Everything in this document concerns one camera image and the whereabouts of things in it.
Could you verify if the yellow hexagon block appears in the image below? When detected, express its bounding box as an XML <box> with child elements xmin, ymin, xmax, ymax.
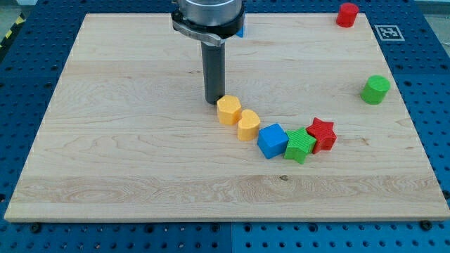
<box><xmin>217</xmin><ymin>95</ymin><xmax>242</xmax><ymax>125</ymax></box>

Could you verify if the blue cube block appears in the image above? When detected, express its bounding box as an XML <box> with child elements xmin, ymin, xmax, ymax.
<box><xmin>257</xmin><ymin>123</ymin><xmax>289</xmax><ymax>159</ymax></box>

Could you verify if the white fiducial marker tag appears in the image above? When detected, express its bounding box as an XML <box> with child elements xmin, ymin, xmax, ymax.
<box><xmin>375</xmin><ymin>25</ymin><xmax>404</xmax><ymax>41</ymax></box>

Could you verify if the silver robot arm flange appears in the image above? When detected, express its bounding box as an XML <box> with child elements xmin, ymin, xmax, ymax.
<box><xmin>171</xmin><ymin>0</ymin><xmax>245</xmax><ymax>48</ymax></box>

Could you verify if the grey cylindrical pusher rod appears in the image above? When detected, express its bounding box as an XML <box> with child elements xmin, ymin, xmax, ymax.
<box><xmin>201</xmin><ymin>42</ymin><xmax>225</xmax><ymax>105</ymax></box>

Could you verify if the yellow heart block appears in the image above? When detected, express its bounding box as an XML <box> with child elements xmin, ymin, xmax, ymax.
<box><xmin>237</xmin><ymin>109</ymin><xmax>261</xmax><ymax>141</ymax></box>

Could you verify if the red cylinder block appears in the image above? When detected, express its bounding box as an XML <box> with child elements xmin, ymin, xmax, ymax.
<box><xmin>335</xmin><ymin>2</ymin><xmax>359</xmax><ymax>28</ymax></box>

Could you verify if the blue triangle block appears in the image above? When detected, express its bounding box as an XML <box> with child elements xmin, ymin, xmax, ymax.
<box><xmin>236</xmin><ymin>27</ymin><xmax>244</xmax><ymax>38</ymax></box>

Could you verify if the green star block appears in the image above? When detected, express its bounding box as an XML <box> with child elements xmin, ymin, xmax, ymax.
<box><xmin>284</xmin><ymin>127</ymin><xmax>316</xmax><ymax>164</ymax></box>

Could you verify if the green cylinder block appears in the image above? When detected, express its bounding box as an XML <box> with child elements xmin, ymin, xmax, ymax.
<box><xmin>360</xmin><ymin>75</ymin><xmax>391</xmax><ymax>105</ymax></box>

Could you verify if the red star block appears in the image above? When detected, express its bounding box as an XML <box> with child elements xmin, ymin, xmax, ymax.
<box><xmin>306</xmin><ymin>117</ymin><xmax>337</xmax><ymax>154</ymax></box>

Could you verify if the light wooden board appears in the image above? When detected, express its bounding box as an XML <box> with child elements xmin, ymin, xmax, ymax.
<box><xmin>5</xmin><ymin>13</ymin><xmax>449</xmax><ymax>223</ymax></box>

